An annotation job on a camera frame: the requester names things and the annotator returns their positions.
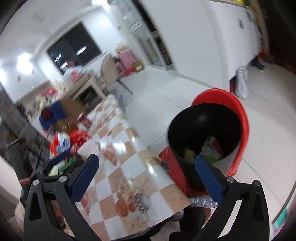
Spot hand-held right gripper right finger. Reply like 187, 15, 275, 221
195, 155, 270, 241

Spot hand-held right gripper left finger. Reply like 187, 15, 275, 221
23, 154, 102, 241

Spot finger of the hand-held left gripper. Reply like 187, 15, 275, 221
60, 160, 86, 177
35, 161, 55, 181

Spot green snack packet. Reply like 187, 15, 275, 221
201, 136, 225, 159

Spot red bin with black liner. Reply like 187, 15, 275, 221
159, 88, 250, 197

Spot black stand with pink band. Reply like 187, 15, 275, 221
7, 137, 33, 186

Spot blue and white plastic bag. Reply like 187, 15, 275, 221
57, 133, 71, 149

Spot pile of plastic wrappers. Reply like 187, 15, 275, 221
50, 130, 90, 154

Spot blue cloth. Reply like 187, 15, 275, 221
39, 100, 70, 137

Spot red knitted flower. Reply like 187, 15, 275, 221
40, 109, 52, 121

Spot glass display cabinet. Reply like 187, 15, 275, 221
0, 83, 50, 163

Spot beige dining table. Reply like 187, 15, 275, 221
62, 73, 109, 100

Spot white bag with red print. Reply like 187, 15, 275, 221
62, 66, 86, 80

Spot beige dining chair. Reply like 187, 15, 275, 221
100, 54, 133, 95

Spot stack of pink stools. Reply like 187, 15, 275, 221
118, 50, 134, 70

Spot dark window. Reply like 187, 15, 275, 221
46, 22, 102, 76

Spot blue shoes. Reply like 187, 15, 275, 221
251, 58, 265, 72

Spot sliding glass door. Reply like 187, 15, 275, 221
132, 0, 176, 70

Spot dark brown entry door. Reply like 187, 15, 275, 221
264, 0, 296, 70

